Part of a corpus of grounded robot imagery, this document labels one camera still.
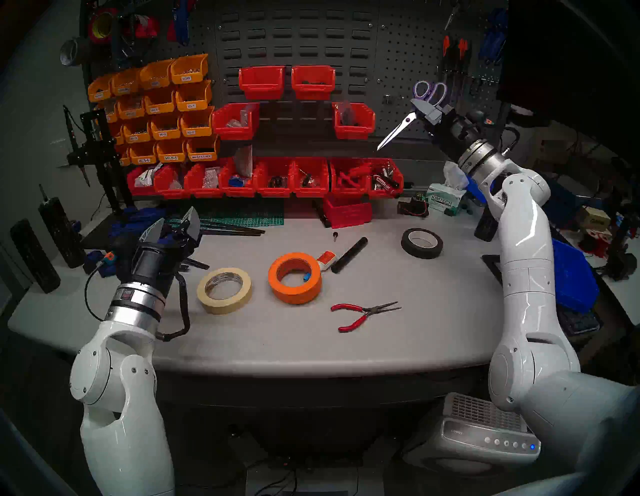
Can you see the orange bin labelled M3-4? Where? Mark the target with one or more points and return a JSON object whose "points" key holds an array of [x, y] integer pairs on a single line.
{"points": [[193, 100]]}

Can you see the green cutting mat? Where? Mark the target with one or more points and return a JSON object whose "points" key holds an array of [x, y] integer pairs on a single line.
{"points": [[250, 212]]}

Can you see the red tape roll yellow core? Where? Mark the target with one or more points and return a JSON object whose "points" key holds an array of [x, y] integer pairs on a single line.
{"points": [[97, 36]]}

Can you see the black keyboard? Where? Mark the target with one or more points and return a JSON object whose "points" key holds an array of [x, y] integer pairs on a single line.
{"points": [[580, 320]]}

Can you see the orange bin labelled M2.5-5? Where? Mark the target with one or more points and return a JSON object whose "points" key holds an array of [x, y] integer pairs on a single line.
{"points": [[171, 152]]}

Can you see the black carabiner hook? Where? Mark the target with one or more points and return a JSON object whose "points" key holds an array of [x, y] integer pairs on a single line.
{"points": [[475, 87]]}

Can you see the dark metal C-clamp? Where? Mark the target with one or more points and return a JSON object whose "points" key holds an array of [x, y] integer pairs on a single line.
{"points": [[125, 50]]}

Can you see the small blue part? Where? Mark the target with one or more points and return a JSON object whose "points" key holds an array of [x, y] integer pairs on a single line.
{"points": [[236, 181]]}

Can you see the white air purifier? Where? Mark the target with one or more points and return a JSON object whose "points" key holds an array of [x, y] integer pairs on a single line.
{"points": [[475, 435]]}

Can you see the blue bar clamp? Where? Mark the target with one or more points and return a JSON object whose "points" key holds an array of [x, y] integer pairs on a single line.
{"points": [[117, 231], [140, 215], [97, 262]]}

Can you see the orange bin labelled M3X8 BAD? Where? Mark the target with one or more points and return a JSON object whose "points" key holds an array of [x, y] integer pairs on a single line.
{"points": [[126, 84]]}

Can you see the orange bin labelled M3-8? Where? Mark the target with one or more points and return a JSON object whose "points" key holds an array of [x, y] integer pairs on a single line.
{"points": [[166, 129]]}

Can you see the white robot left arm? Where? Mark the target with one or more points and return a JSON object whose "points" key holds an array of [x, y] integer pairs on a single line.
{"points": [[125, 410]]}

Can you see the silver manual bag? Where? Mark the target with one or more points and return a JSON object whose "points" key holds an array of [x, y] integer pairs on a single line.
{"points": [[244, 161]]}

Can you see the clear plastic parts bag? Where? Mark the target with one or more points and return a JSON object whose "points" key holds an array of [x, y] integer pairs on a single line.
{"points": [[241, 117]]}

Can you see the beige masking tape roll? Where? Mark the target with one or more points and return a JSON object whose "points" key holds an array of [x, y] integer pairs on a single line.
{"points": [[222, 306]]}

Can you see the Kimtech tissue box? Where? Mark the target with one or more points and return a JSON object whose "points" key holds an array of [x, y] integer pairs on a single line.
{"points": [[442, 196]]}

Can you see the black marker pen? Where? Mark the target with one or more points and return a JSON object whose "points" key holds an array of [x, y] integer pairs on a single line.
{"points": [[320, 212]]}

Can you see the black soldering iron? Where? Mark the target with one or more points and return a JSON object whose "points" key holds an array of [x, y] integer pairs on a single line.
{"points": [[70, 127]]}

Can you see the thin black rod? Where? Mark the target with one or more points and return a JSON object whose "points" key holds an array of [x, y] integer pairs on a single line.
{"points": [[240, 227], [235, 232]]}

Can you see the dark blue storage crate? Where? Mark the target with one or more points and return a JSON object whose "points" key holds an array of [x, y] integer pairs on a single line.
{"points": [[565, 205]]}

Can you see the white crumpled packet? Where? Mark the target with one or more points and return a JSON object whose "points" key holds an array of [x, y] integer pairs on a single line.
{"points": [[147, 175]]}

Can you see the orange bin labelled M4-6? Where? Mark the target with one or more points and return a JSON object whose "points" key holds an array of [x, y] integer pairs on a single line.
{"points": [[160, 104]]}

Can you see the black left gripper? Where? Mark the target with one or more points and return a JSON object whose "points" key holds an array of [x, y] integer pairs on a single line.
{"points": [[152, 262]]}

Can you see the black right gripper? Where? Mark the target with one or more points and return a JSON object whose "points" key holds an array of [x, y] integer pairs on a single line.
{"points": [[457, 137]]}

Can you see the orange bin labelled M3-12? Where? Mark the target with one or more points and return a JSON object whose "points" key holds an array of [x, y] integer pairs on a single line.
{"points": [[136, 132]]}

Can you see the bag of black parts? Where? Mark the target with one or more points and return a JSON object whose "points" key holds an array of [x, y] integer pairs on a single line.
{"points": [[348, 112]]}

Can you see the black metal stand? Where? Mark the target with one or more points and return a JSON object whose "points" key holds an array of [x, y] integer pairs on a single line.
{"points": [[107, 170]]}

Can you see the orange bin labelled M3X5X4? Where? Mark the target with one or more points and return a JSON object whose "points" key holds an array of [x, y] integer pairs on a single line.
{"points": [[99, 90]]}

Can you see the grey metal pegboard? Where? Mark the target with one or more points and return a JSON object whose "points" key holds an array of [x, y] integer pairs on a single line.
{"points": [[300, 40]]}

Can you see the red parts bin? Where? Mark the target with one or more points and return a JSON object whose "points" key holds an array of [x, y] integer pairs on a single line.
{"points": [[345, 192], [395, 175], [274, 191], [236, 131], [354, 131], [261, 85], [347, 215], [200, 191], [167, 190], [313, 86], [311, 191], [239, 191], [137, 189]]}

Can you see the blue plastic bin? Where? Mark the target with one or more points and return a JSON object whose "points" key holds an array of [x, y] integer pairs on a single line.
{"points": [[575, 280], [475, 192]]}

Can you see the silver pegboard hook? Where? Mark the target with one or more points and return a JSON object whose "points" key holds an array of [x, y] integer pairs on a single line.
{"points": [[389, 99]]}

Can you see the orange bin labelled M3X6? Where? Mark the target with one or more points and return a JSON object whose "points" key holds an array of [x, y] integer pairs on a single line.
{"points": [[189, 72]]}

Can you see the orange bin labelled M3-6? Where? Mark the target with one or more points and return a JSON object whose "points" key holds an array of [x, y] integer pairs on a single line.
{"points": [[197, 126]]}

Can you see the grey duct tape roll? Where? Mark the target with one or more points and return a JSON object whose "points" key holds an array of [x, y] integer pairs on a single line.
{"points": [[75, 50]]}

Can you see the black monitor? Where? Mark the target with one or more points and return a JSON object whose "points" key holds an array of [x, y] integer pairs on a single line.
{"points": [[565, 50]]}

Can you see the black tape roll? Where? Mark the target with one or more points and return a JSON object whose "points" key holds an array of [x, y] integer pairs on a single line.
{"points": [[406, 245]]}

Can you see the orange tape roll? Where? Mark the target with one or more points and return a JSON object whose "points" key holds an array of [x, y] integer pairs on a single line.
{"points": [[295, 295]]}

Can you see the small cardboard box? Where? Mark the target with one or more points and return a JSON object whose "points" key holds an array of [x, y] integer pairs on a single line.
{"points": [[593, 218]]}

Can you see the orange parts bin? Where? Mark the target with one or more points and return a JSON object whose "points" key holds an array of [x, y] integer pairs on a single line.
{"points": [[107, 109], [124, 156], [117, 132]]}

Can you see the small clear screw packet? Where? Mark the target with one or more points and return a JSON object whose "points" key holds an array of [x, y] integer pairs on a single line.
{"points": [[212, 176]]}

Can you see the red and black marker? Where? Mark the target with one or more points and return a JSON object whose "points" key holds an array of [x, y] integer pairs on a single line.
{"points": [[387, 182]]}

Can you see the orange bin labelled M4-0.7 HEX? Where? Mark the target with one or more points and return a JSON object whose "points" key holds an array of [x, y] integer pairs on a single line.
{"points": [[202, 151]]}

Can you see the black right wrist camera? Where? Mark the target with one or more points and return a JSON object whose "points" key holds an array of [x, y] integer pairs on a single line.
{"points": [[477, 120]]}

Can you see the blue hanging spring clamp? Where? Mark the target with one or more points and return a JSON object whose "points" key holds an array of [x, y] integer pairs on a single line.
{"points": [[500, 37], [486, 45]]}

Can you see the orange bin labelled M2.5-6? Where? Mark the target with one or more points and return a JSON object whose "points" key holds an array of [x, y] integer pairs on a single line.
{"points": [[142, 155]]}

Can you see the orange bin labelled M4X4X6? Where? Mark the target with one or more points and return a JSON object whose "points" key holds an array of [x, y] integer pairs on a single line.
{"points": [[131, 109]]}

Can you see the silver tool holder rack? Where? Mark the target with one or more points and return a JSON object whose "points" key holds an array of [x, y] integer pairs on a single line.
{"points": [[480, 79]]}

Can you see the red hanging tool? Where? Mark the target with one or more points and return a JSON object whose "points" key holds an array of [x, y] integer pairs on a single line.
{"points": [[146, 25]]}

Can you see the white glue bottle orange label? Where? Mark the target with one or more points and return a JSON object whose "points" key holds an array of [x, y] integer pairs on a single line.
{"points": [[326, 259]]}

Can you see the short black rod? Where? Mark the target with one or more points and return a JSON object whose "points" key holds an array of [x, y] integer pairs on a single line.
{"points": [[349, 255]]}

